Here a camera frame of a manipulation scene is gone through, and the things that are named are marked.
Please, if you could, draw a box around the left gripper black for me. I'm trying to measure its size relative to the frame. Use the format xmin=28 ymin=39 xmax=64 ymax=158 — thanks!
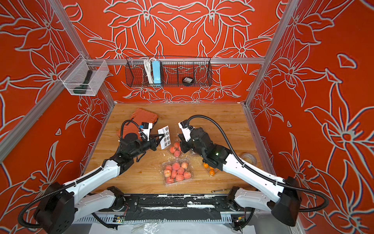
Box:
xmin=130 ymin=134 xmax=164 ymax=160

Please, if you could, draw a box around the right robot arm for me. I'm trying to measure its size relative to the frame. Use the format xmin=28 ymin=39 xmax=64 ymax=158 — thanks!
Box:
xmin=178 ymin=115 xmax=329 ymax=227

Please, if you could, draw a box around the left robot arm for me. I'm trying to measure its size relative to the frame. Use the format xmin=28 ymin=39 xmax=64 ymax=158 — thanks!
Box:
xmin=18 ymin=122 xmax=166 ymax=234

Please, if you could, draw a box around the small peach clamshell box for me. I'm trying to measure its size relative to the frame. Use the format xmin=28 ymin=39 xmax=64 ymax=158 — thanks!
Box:
xmin=167 ymin=141 xmax=184 ymax=158

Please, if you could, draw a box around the orange plastic tool case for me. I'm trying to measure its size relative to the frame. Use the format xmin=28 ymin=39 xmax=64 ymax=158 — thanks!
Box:
xmin=123 ymin=108 xmax=158 ymax=139

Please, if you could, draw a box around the large peach clamshell box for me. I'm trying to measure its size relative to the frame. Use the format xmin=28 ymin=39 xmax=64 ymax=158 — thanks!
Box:
xmin=161 ymin=158 xmax=193 ymax=186

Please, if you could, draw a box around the clear tape roll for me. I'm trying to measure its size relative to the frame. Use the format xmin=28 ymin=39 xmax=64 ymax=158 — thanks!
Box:
xmin=240 ymin=153 xmax=257 ymax=166

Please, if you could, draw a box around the small black device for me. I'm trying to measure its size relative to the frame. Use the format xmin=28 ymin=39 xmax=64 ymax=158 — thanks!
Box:
xmin=182 ymin=77 xmax=194 ymax=87

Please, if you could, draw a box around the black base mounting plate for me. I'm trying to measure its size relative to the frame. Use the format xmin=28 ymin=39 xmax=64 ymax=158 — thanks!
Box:
xmin=100 ymin=194 xmax=251 ymax=222

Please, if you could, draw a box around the light blue box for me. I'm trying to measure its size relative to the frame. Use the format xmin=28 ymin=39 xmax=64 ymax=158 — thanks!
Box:
xmin=152 ymin=60 xmax=161 ymax=85

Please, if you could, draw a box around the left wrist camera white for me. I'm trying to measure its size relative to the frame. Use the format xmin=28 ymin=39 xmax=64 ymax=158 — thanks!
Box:
xmin=138 ymin=122 xmax=153 ymax=141

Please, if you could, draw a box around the black wire wall basket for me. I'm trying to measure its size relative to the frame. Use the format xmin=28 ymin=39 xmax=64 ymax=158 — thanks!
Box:
xmin=125 ymin=56 xmax=213 ymax=88

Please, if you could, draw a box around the white coiled cable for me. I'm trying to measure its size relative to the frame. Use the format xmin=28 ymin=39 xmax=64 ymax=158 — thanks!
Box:
xmin=144 ymin=58 xmax=154 ymax=85

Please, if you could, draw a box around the clear acrylic wall bin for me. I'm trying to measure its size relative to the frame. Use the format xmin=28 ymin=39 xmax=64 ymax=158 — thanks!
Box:
xmin=58 ymin=55 xmax=109 ymax=97

